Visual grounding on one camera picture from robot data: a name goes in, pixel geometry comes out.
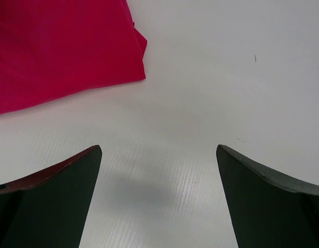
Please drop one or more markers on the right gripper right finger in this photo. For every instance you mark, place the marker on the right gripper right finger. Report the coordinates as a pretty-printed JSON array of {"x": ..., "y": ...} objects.
[{"x": 267, "y": 208}]

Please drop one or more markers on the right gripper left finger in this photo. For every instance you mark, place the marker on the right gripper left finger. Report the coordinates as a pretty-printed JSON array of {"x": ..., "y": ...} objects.
[{"x": 49, "y": 208}]

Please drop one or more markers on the red t-shirt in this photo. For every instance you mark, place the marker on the red t-shirt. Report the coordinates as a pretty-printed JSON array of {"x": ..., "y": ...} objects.
[{"x": 52, "y": 49}]

